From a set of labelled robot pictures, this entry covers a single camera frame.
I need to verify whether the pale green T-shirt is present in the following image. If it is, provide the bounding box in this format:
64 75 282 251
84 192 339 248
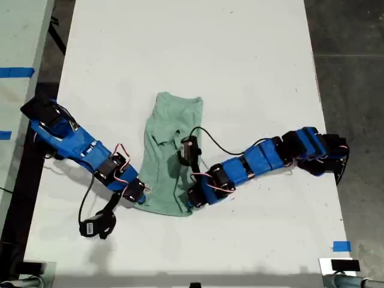
133 91 204 217

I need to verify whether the silver metal plate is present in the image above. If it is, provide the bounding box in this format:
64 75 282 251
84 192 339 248
317 257 362 277
23 260 57 288

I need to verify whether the small black box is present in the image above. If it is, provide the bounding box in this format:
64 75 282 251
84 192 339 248
331 259 361 272
21 261 46 276

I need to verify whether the grey tube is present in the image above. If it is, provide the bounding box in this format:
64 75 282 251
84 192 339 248
0 277 46 288
322 273 384 288

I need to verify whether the square blue tape piece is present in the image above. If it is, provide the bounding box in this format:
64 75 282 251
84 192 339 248
332 241 352 253

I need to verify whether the long blue tape strip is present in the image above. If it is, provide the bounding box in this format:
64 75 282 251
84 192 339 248
0 67 36 79

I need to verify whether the black diagonal strut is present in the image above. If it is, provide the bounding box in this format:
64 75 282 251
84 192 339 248
47 16 67 56

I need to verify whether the pale side table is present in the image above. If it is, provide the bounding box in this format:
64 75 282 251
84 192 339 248
0 0 55 232

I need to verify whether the black camera stalk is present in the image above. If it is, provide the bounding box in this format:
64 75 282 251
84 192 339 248
103 191 121 215
190 161 205 181

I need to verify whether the black camera box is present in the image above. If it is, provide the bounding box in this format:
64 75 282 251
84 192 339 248
79 209 117 240
179 136 201 166

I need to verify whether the black camera cable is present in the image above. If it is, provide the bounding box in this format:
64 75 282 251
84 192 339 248
78 176 95 224
190 126 245 157

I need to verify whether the black table edge rail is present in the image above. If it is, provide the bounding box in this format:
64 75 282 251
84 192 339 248
0 82 59 281

